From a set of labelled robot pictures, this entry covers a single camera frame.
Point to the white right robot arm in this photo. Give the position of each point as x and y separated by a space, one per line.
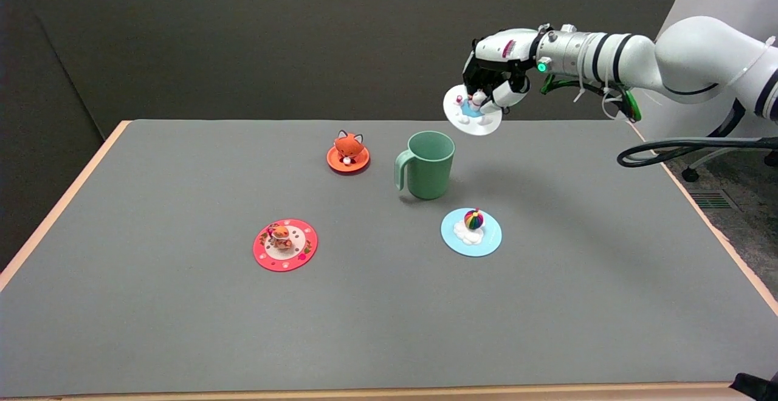
687 54

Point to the white cup lid with figurine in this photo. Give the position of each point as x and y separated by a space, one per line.
468 123

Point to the floor vent grille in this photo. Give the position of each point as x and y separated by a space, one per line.
711 200

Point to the blue cup lid rainbow ball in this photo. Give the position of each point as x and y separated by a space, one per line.
462 243

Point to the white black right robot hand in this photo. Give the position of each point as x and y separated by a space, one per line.
501 45

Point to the office chair base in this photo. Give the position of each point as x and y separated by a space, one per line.
689 175

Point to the black object at table edge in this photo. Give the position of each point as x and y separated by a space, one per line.
757 387

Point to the green plastic mug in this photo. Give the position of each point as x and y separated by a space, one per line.
428 170

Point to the red cup lid with figurine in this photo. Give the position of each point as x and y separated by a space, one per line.
298 252

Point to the orange fox cup lid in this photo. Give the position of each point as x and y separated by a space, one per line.
348 149

